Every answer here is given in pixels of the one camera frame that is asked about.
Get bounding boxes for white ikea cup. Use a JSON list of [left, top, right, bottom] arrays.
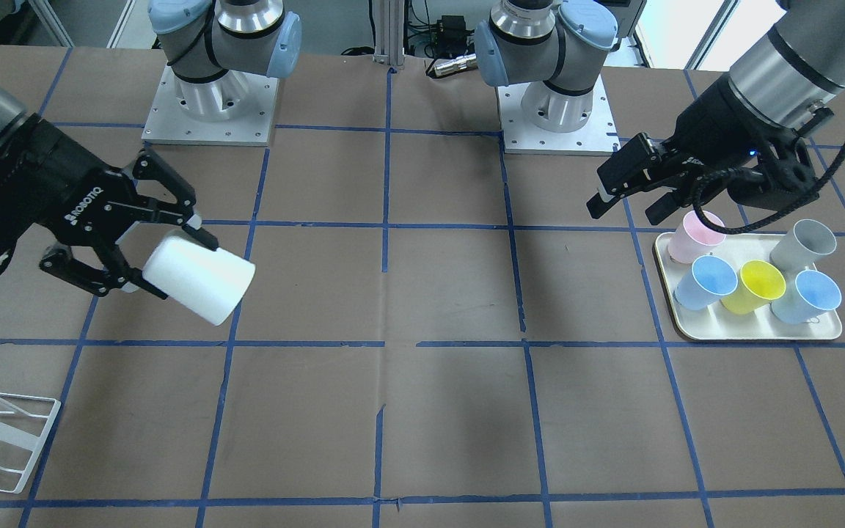
[[143, 230, 256, 326]]

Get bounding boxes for grey cup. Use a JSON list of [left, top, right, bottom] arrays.
[[770, 219, 836, 273]]

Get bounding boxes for yellow cup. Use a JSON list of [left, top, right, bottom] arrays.
[[721, 260, 787, 315]]

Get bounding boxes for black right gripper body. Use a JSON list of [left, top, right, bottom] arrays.
[[0, 117, 196, 294]]

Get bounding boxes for blue cup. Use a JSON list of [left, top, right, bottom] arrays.
[[771, 268, 843, 324], [672, 254, 738, 311]]

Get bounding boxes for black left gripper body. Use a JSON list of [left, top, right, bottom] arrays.
[[654, 74, 802, 208]]

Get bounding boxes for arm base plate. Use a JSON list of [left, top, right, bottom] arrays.
[[142, 67, 281, 147], [497, 77, 619, 155]]

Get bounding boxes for beige cup tray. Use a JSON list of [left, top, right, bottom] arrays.
[[654, 232, 842, 341]]

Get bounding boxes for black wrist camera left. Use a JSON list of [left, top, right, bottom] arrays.
[[727, 134, 817, 211]]

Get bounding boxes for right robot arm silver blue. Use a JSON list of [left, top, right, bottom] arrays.
[[0, 1, 301, 298]]

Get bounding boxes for pink cup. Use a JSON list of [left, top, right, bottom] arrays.
[[667, 210, 727, 264]]

